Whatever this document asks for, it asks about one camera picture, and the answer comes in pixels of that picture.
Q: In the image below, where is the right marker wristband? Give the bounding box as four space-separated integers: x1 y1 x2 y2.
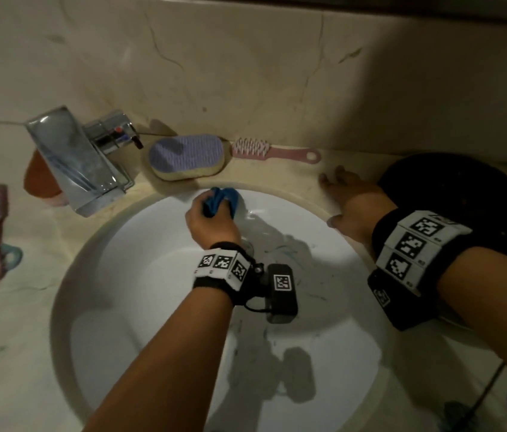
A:
370 208 474 298

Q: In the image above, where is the person's right hand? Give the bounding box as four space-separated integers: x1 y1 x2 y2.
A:
319 165 399 244

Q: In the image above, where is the person's left hand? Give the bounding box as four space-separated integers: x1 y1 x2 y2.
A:
185 191 243 251

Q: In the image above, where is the blue cloth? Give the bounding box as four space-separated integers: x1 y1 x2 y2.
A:
203 187 240 219

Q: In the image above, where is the chrome faucet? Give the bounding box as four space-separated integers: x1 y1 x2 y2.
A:
25 106 145 218

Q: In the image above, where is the person's right forearm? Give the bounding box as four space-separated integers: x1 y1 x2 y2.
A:
436 246 507 399

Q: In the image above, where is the black cable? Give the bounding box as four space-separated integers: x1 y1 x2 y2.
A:
469 361 506 420

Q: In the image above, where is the white sink basin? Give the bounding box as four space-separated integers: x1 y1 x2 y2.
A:
49 183 399 432

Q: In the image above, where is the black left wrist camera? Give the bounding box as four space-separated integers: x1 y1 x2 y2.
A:
244 262 299 325

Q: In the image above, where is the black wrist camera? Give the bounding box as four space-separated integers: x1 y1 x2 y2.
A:
367 268 440 332
244 262 299 325

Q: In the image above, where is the left marker wristband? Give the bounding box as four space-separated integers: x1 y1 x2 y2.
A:
192 241 257 306

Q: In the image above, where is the purple scrubbing sponge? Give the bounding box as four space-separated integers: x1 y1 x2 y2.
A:
148 134 227 183

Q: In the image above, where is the pink hairbrush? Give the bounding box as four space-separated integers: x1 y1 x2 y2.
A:
230 137 322 165

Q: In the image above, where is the black round bowl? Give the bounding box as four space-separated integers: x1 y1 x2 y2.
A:
377 151 507 276

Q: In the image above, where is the person's left forearm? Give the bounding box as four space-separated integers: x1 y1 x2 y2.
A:
82 290 236 432

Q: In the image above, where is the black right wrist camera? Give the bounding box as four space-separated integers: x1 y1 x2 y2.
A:
367 268 440 332

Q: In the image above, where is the marker wristband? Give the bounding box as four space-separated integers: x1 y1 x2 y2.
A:
370 208 474 298
192 241 257 306

